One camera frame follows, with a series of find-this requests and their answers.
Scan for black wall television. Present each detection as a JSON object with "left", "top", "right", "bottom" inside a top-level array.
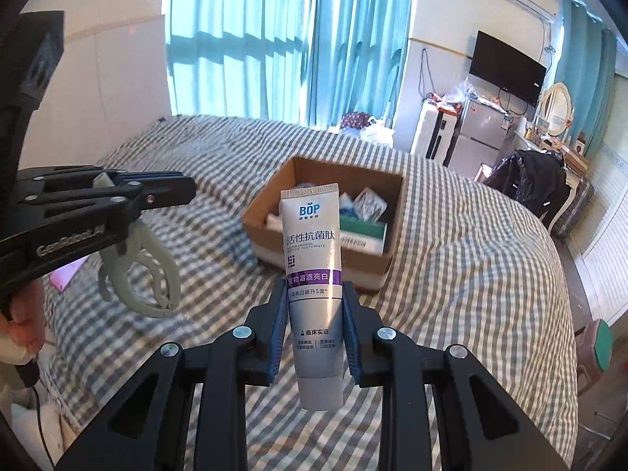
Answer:
[{"left": 469, "top": 30, "right": 548, "bottom": 108}]

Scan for grey checked blanket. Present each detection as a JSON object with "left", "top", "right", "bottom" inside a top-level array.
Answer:
[{"left": 42, "top": 114, "right": 581, "bottom": 471}]

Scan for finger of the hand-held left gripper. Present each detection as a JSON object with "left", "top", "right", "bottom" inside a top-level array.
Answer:
[
  {"left": 17, "top": 166, "right": 186, "bottom": 193},
  {"left": 20, "top": 177, "right": 198, "bottom": 217}
]

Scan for silver fridge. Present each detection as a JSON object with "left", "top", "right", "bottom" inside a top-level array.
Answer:
[{"left": 448, "top": 98, "right": 516, "bottom": 180}]

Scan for cardboard box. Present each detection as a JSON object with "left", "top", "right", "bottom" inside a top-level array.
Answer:
[{"left": 242, "top": 156, "right": 406, "bottom": 296}]

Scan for white chair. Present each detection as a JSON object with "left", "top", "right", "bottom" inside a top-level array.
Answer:
[{"left": 539, "top": 185, "right": 576, "bottom": 230}]

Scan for brown cardboard boxes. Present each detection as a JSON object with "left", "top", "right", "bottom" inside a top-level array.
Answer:
[{"left": 561, "top": 144, "right": 592, "bottom": 173}]

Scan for person's left hand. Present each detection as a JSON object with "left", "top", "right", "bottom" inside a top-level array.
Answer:
[{"left": 0, "top": 282, "right": 48, "bottom": 370}]

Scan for pink stool with green seat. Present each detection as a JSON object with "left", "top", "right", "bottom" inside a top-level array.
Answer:
[{"left": 576, "top": 318, "right": 614, "bottom": 394}]

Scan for white plastic bag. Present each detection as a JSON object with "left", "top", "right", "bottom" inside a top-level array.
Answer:
[{"left": 360, "top": 117, "right": 396, "bottom": 148}]

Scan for green and white medicine box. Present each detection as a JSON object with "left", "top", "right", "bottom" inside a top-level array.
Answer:
[{"left": 338, "top": 220, "right": 389, "bottom": 257}]

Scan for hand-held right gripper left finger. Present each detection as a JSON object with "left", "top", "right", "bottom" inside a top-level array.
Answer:
[{"left": 59, "top": 279, "right": 290, "bottom": 471}]

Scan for black cable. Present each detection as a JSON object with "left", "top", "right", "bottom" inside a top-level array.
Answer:
[{"left": 28, "top": 385, "right": 56, "bottom": 471}]

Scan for wide turquoise curtain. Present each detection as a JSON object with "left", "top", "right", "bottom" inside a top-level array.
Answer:
[{"left": 166, "top": 0, "right": 321, "bottom": 121}]

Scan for oval white vanity mirror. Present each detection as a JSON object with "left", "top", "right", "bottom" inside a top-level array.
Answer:
[{"left": 537, "top": 83, "right": 574, "bottom": 137}]

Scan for purple floral bag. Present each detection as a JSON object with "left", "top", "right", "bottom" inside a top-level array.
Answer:
[{"left": 340, "top": 111, "right": 372, "bottom": 131}]

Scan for clear packet of cotton pads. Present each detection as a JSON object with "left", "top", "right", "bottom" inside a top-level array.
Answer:
[{"left": 353, "top": 185, "right": 389, "bottom": 225}]

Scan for grey toothpaste tube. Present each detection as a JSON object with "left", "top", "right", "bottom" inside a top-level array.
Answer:
[{"left": 279, "top": 183, "right": 345, "bottom": 412}]

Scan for white suitcase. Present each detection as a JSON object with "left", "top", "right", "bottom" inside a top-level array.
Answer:
[{"left": 411, "top": 103, "right": 465, "bottom": 161}]

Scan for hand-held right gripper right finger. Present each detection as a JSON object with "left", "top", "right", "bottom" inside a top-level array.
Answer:
[{"left": 342, "top": 279, "right": 571, "bottom": 471}]

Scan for white louvred wardrobe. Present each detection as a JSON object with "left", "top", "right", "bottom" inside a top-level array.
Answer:
[{"left": 578, "top": 71, "right": 628, "bottom": 325}]

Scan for small paper card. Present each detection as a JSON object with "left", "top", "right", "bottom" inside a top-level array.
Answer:
[{"left": 48, "top": 259, "right": 87, "bottom": 296}]

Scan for narrow turquoise curtain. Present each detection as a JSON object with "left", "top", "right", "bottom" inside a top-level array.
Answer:
[{"left": 554, "top": 0, "right": 620, "bottom": 149}]

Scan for clear plastic bag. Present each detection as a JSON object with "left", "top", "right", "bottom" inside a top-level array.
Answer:
[{"left": 444, "top": 78, "right": 480, "bottom": 109}]

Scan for silver suitcase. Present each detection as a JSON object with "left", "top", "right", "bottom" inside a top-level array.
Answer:
[{"left": 551, "top": 175, "right": 596, "bottom": 239}]

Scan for black jacket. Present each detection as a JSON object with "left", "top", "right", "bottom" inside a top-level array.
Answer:
[{"left": 483, "top": 149, "right": 570, "bottom": 223}]

